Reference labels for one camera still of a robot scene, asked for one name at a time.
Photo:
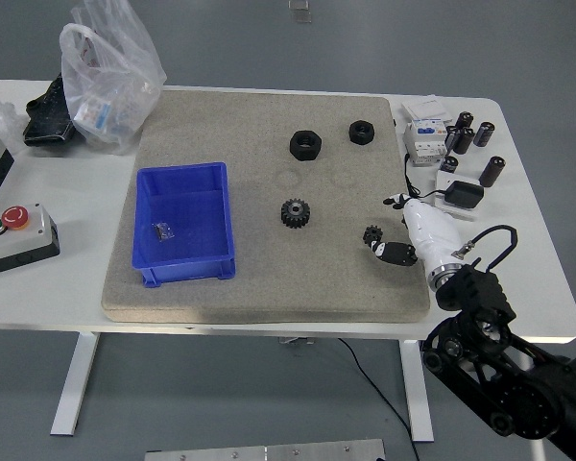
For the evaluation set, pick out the grey push-button control box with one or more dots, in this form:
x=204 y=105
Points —
x=24 y=240

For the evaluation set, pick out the small black hex nut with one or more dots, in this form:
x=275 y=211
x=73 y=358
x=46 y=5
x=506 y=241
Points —
x=362 y=131

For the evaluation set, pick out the black power adapter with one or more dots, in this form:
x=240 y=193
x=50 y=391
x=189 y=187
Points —
x=465 y=193

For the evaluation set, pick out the metal under-table bracket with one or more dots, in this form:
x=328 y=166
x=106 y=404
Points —
x=295 y=341

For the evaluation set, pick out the metal floor socket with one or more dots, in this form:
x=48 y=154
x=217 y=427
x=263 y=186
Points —
x=301 y=14

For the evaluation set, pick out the grey-brown mat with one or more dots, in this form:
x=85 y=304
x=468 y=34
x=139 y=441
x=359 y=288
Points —
x=269 y=283

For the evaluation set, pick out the large black gear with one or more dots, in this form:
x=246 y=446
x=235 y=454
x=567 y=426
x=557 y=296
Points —
x=295 y=214

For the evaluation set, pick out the blue plastic box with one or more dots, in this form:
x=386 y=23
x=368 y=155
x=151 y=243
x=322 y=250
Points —
x=187 y=211

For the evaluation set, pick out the small clear screw bag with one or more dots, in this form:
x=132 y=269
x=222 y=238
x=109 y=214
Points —
x=163 y=231

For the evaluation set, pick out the large black hex nut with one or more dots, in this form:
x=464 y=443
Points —
x=305 y=145

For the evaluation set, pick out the white table leg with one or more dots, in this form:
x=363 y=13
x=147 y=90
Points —
x=74 y=384
x=416 y=394

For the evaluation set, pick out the white cardboard packet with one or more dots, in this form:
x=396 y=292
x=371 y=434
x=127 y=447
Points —
x=424 y=109

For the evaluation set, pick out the small black gear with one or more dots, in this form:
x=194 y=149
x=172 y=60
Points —
x=371 y=233

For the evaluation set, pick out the clear plastic bag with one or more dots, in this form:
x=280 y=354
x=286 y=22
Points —
x=110 y=77

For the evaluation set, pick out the white circuit breaker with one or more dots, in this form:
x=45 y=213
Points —
x=424 y=141

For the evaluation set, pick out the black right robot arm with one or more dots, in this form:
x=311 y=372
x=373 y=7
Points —
x=480 y=293

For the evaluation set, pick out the black textured case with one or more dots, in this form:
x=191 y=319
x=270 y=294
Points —
x=45 y=122

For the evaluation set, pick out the black cylindrical capacitor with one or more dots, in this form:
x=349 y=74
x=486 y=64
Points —
x=464 y=120
x=448 y=164
x=484 y=134
x=491 y=171
x=450 y=139
x=464 y=140

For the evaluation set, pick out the silver metal plate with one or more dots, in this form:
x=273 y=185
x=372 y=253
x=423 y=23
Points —
x=264 y=451

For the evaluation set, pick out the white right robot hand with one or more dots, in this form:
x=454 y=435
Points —
x=432 y=230

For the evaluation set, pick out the small white flat box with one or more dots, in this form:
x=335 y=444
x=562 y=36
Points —
x=444 y=182

